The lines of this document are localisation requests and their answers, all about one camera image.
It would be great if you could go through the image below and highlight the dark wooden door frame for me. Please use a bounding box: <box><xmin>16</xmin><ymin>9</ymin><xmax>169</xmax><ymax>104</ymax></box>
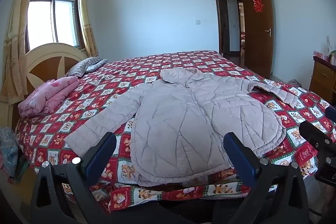
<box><xmin>212</xmin><ymin>0</ymin><xmax>248</xmax><ymax>68</ymax></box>

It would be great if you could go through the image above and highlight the brown wooden door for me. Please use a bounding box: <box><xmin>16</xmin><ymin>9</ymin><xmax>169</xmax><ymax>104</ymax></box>
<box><xmin>241</xmin><ymin>0</ymin><xmax>274</xmax><ymax>80</ymax></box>

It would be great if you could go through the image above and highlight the wooden cabinet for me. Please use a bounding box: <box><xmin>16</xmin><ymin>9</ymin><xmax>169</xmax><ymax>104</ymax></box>
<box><xmin>308</xmin><ymin>55</ymin><xmax>336</xmax><ymax>106</ymax></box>

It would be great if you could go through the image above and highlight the grey patterned pillow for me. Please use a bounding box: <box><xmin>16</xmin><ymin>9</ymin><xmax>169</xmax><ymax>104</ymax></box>
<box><xmin>85</xmin><ymin>58</ymin><xmax>109</xmax><ymax>73</ymax></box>

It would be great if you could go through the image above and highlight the pale grey quilted jacket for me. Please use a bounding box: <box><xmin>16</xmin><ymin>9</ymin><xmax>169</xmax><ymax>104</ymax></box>
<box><xmin>64</xmin><ymin>68</ymin><xmax>300</xmax><ymax>187</ymax></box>

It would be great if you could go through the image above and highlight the dark hallway door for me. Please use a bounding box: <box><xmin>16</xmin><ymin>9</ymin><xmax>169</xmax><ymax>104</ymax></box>
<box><xmin>218</xmin><ymin>0</ymin><xmax>231</xmax><ymax>54</ymax></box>

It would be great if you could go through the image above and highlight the cream and brown headboard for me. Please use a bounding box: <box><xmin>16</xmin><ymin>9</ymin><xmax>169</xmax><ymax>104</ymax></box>
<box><xmin>10</xmin><ymin>43</ymin><xmax>88</xmax><ymax>125</ymax></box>

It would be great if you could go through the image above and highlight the striped pillow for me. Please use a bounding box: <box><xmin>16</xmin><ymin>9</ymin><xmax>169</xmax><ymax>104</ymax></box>
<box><xmin>66</xmin><ymin>56</ymin><xmax>103</xmax><ymax>77</ymax></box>

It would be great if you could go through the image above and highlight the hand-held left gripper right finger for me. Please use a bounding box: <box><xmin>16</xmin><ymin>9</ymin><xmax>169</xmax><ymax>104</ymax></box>
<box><xmin>223</xmin><ymin>132</ymin><xmax>314</xmax><ymax>224</ymax></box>

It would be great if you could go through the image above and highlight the red printed bedspread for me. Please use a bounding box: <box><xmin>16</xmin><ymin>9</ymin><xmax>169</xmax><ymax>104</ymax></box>
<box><xmin>16</xmin><ymin>50</ymin><xmax>336</xmax><ymax>214</ymax></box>

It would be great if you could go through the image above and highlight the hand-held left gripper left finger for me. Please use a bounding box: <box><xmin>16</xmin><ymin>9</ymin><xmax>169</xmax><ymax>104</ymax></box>
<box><xmin>30</xmin><ymin>132</ymin><xmax>117</xmax><ymax>224</ymax></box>

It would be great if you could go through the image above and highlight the blue and white bag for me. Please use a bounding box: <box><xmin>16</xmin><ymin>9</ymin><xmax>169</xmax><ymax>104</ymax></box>
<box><xmin>0</xmin><ymin>127</ymin><xmax>19</xmax><ymax>178</ymax></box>

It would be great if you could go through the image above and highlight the pink folded quilt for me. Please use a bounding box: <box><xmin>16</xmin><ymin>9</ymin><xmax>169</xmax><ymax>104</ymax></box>
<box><xmin>18</xmin><ymin>76</ymin><xmax>80</xmax><ymax>118</ymax></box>

